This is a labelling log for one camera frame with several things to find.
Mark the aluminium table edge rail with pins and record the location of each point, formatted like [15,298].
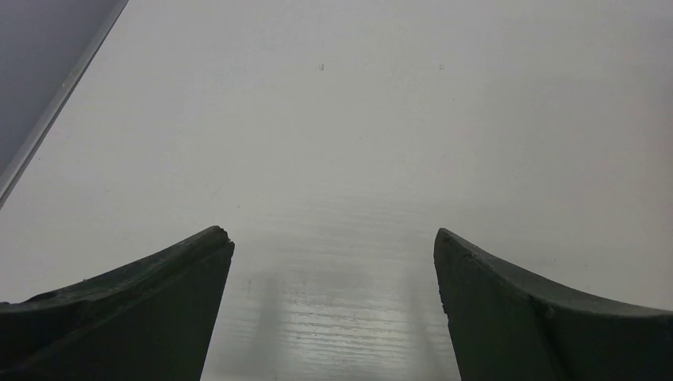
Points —
[46,47]

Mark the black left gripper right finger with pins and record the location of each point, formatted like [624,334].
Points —
[508,323]

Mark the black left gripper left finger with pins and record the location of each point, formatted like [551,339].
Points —
[151,319]

